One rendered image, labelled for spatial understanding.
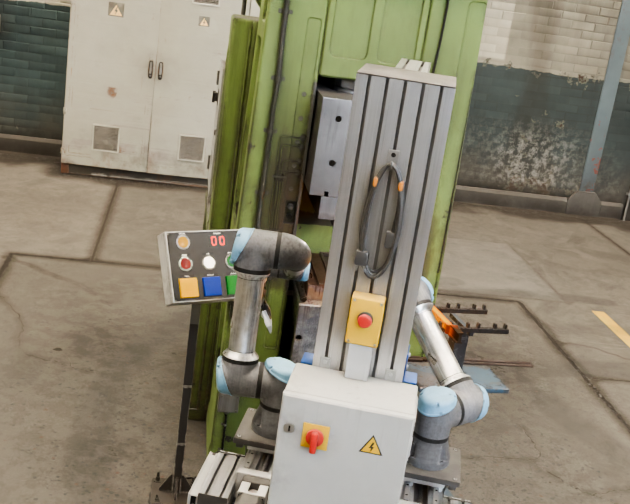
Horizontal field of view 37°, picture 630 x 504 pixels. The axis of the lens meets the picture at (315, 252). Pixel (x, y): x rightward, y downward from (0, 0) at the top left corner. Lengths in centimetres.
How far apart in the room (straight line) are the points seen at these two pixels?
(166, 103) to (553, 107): 405
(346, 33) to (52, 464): 226
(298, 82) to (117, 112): 535
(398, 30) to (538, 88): 644
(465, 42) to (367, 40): 41
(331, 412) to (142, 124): 691
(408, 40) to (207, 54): 521
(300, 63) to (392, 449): 192
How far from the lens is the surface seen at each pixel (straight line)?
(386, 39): 395
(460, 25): 400
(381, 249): 248
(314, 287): 398
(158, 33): 900
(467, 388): 311
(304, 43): 389
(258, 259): 291
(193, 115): 911
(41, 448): 457
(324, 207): 388
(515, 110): 1028
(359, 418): 243
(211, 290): 373
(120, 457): 452
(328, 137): 382
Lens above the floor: 229
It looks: 17 degrees down
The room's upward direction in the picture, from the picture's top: 8 degrees clockwise
